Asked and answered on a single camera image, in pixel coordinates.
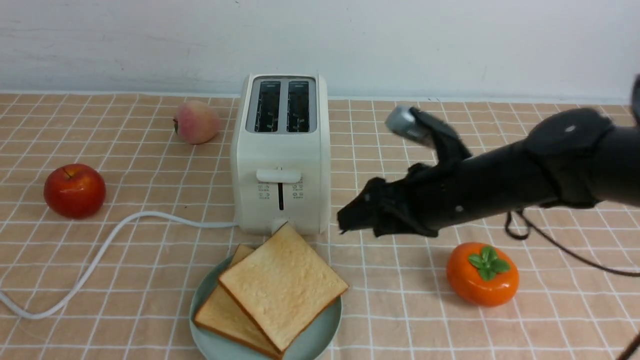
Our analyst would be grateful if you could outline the orange persimmon with green leaf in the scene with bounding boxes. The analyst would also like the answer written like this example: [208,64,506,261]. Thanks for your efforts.
[446,242,521,308]

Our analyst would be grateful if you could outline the orange checkered tablecloth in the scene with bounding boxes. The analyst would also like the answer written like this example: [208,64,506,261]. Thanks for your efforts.
[0,93,640,360]

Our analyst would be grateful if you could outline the pink peach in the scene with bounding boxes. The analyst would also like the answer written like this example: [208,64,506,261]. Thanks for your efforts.
[173,100,222,145]

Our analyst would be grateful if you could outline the white two-slot toaster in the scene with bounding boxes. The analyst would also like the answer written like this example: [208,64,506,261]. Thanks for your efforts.
[230,74,331,236]

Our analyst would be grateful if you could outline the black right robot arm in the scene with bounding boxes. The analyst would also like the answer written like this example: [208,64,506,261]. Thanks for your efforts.
[337,105,640,238]

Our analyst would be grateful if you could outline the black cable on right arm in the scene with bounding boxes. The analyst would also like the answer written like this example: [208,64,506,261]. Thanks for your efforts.
[504,209,640,360]

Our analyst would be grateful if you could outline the red apple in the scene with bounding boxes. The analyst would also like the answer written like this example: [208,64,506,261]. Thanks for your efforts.
[43,162,106,220]

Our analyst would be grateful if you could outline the toast slice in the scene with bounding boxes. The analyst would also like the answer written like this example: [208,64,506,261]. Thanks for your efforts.
[218,223,349,354]
[191,244,284,360]

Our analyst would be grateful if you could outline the white power cable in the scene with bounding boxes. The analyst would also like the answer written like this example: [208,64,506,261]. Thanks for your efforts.
[0,211,237,320]

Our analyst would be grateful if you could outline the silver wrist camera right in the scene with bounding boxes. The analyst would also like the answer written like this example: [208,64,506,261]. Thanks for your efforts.
[384,105,434,148]

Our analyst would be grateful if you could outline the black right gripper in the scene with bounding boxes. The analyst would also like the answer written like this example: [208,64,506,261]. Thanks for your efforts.
[337,107,556,238]

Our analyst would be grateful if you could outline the light green plate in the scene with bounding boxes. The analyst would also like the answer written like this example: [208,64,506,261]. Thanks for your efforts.
[189,256,343,360]

